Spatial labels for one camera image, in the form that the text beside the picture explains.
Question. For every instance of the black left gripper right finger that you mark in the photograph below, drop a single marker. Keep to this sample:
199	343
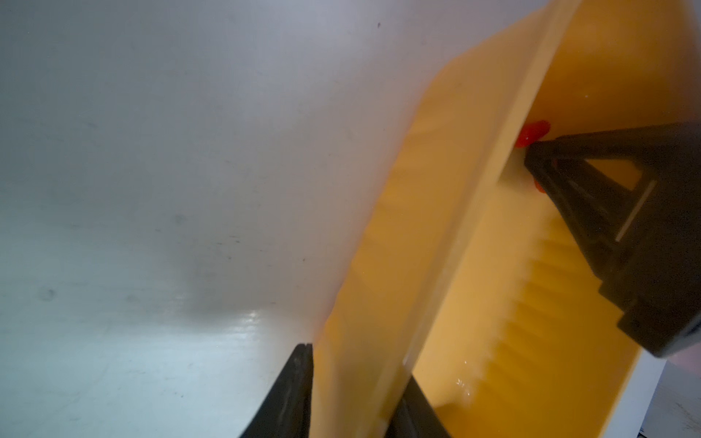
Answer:
414	417

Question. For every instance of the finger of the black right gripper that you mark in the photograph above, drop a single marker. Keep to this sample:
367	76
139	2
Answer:
631	200

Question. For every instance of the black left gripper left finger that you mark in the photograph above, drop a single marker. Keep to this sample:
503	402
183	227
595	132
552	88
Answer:
286	410

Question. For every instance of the yellow plastic storage tray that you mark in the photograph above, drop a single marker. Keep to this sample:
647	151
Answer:
466	278

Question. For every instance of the red sleeve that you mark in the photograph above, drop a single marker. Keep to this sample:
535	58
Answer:
531	133

